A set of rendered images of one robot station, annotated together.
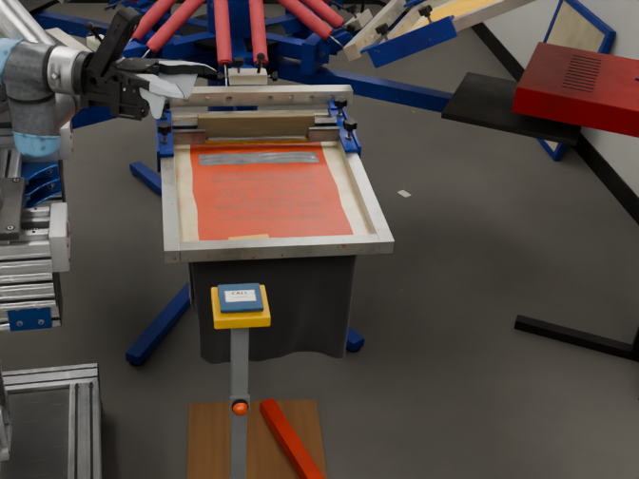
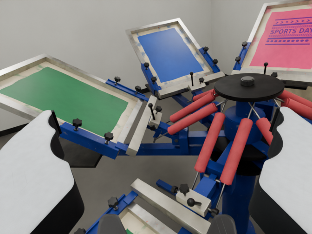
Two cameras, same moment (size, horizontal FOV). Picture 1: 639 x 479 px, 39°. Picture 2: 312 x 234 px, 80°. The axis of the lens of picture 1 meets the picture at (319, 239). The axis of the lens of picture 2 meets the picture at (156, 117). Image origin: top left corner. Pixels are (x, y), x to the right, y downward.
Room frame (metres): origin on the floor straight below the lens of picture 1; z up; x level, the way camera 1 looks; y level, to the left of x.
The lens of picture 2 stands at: (2.47, 0.90, 1.73)
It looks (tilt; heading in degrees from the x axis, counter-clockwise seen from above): 31 degrees down; 357
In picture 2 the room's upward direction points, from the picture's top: 11 degrees counter-clockwise
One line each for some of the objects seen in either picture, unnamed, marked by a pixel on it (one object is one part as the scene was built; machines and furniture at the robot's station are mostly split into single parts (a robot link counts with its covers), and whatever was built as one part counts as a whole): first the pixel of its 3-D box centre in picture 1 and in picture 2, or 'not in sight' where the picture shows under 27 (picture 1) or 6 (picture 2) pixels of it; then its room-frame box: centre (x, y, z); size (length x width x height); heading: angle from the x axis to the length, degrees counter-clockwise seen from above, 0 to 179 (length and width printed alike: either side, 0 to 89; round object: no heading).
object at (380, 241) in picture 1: (263, 175); not in sight; (2.25, 0.17, 0.97); 0.79 x 0.58 x 0.04; 12
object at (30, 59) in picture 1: (27, 66); not in sight; (1.35, 0.49, 1.65); 0.11 x 0.08 x 0.09; 79
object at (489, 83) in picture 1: (397, 89); not in sight; (3.07, -0.25, 0.91); 1.34 x 0.41 x 0.08; 72
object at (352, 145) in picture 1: (343, 134); not in sight; (2.54, -0.05, 0.98); 0.30 x 0.05 x 0.07; 12
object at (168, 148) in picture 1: (164, 138); not in sight; (2.43, 0.49, 0.98); 0.30 x 0.05 x 0.07; 12
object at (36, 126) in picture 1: (39, 116); not in sight; (1.36, 0.49, 1.56); 0.11 x 0.08 x 0.11; 169
